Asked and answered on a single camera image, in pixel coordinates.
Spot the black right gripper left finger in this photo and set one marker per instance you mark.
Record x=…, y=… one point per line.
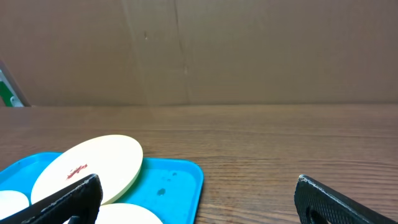
x=78, y=203

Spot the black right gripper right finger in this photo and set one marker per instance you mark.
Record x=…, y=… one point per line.
x=318, y=203

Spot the light blue plate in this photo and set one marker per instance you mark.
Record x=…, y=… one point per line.
x=12, y=202

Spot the blue plastic tray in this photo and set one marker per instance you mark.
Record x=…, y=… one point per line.
x=169, y=188

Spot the white plate with pink rim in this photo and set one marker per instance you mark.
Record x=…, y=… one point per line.
x=125, y=213

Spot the yellow-green rimmed plate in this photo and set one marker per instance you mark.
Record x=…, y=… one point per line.
x=116, y=159

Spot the cardboard back wall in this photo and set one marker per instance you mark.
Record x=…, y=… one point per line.
x=115, y=53

